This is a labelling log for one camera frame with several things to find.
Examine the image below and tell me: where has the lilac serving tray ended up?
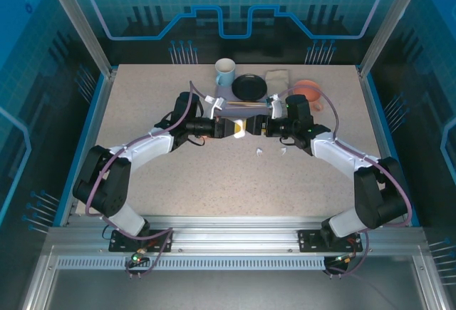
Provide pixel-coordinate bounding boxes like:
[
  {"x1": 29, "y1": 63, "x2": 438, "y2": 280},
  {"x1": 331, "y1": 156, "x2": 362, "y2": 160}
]
[{"x1": 214, "y1": 84, "x2": 271, "y2": 118}]

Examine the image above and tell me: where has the orange cup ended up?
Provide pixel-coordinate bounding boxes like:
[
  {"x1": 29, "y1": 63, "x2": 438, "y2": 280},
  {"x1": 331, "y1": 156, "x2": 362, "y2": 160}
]
[{"x1": 291, "y1": 79, "x2": 324, "y2": 112}]

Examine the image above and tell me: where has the black plate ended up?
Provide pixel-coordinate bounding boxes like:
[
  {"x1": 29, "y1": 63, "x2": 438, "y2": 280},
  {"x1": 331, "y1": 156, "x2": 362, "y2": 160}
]
[{"x1": 231, "y1": 73, "x2": 269, "y2": 100}]

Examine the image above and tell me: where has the beige folded napkin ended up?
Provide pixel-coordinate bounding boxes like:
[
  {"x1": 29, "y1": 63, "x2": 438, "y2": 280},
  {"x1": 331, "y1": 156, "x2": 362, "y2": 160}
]
[{"x1": 264, "y1": 69, "x2": 291, "y2": 94}]

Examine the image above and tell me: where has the light blue mug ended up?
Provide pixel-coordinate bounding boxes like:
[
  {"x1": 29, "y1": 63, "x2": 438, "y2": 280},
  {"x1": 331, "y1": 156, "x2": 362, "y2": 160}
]
[{"x1": 214, "y1": 58, "x2": 237, "y2": 88}]

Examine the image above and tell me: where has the steel shelf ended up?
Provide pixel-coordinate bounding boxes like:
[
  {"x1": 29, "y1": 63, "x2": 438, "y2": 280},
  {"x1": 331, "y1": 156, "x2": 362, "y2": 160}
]
[{"x1": 21, "y1": 245, "x2": 456, "y2": 310}]

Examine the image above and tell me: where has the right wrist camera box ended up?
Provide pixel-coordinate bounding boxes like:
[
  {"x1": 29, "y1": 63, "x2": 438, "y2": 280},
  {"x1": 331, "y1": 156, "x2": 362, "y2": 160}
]
[{"x1": 265, "y1": 92, "x2": 284, "y2": 120}]

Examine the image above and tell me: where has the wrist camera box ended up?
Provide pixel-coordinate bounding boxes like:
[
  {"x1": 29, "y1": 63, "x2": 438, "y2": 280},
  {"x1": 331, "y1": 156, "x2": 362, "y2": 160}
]
[
  {"x1": 265, "y1": 92, "x2": 284, "y2": 120},
  {"x1": 203, "y1": 94, "x2": 227, "y2": 119}
]

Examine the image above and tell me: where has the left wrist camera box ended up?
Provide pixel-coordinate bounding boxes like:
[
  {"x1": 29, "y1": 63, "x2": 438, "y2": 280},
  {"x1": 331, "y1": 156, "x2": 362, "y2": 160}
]
[{"x1": 203, "y1": 94, "x2": 227, "y2": 119}]

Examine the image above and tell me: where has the aluminium table side rail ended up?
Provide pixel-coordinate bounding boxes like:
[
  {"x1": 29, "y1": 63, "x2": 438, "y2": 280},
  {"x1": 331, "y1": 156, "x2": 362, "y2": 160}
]
[
  {"x1": 357, "y1": 66, "x2": 416, "y2": 227},
  {"x1": 58, "y1": 69, "x2": 118, "y2": 227}
]

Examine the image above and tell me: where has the aluminium mounting rail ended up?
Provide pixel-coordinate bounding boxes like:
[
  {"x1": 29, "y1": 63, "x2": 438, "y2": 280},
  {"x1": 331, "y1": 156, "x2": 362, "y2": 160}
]
[{"x1": 48, "y1": 215, "x2": 427, "y2": 256}]

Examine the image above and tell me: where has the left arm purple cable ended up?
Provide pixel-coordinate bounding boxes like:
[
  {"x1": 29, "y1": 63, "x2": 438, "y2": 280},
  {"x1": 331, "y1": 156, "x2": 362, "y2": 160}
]
[{"x1": 84, "y1": 80, "x2": 214, "y2": 279}]

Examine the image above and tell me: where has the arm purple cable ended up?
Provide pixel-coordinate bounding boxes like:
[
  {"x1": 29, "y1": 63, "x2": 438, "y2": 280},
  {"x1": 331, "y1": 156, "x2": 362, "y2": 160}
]
[
  {"x1": 274, "y1": 86, "x2": 414, "y2": 279},
  {"x1": 84, "y1": 80, "x2": 214, "y2": 279}
]

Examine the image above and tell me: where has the aluminium frame post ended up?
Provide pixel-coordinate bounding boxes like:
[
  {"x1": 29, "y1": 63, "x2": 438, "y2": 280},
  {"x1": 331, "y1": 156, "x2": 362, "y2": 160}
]
[
  {"x1": 39, "y1": 0, "x2": 117, "y2": 78},
  {"x1": 357, "y1": 0, "x2": 420, "y2": 78}
]

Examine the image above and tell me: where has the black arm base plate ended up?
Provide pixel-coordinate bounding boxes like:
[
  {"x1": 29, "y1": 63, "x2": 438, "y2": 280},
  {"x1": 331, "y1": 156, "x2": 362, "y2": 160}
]
[
  {"x1": 297, "y1": 229, "x2": 364, "y2": 253},
  {"x1": 108, "y1": 229, "x2": 175, "y2": 253}
]

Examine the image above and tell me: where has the slotted cable duct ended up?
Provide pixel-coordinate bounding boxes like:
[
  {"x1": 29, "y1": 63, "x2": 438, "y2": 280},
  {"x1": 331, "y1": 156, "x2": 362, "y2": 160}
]
[{"x1": 56, "y1": 257, "x2": 327, "y2": 271}]

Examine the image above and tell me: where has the cable connector with LED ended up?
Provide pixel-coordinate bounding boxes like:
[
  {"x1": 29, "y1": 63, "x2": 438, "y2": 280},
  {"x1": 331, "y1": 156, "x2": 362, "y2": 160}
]
[
  {"x1": 130, "y1": 251, "x2": 149, "y2": 267},
  {"x1": 333, "y1": 254, "x2": 357, "y2": 267}
]

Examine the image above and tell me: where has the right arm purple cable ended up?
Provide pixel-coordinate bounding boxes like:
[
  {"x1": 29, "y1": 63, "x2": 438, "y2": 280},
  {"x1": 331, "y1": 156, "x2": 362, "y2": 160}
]
[{"x1": 274, "y1": 86, "x2": 414, "y2": 279}]

